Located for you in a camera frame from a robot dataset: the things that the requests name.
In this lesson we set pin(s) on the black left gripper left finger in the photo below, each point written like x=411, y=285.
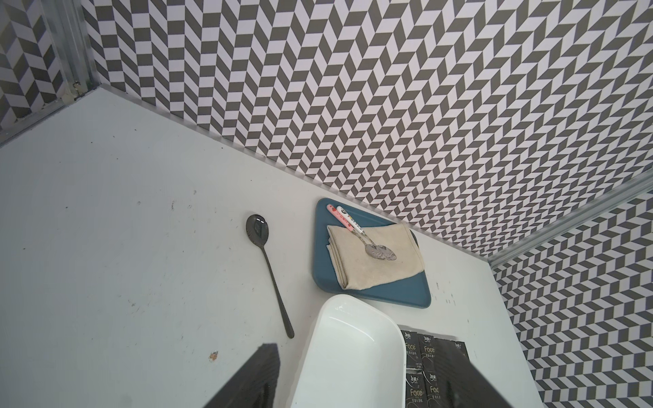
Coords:
x=254, y=384

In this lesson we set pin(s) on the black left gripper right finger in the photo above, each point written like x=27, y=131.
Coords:
x=461, y=384

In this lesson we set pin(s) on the black tissue pack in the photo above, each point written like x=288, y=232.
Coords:
x=432, y=387
x=461, y=347
x=413, y=356
x=416, y=396
x=427, y=351

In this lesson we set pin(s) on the white plastic storage box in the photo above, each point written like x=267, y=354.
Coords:
x=356, y=358

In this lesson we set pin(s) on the teal plastic tray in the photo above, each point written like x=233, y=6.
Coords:
x=413, y=292

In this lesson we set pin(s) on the beige folded cloth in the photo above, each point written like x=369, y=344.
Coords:
x=356, y=270

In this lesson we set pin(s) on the white handled spoon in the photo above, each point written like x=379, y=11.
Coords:
x=372, y=249

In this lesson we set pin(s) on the pink handled spoon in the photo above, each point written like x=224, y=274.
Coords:
x=332, y=209

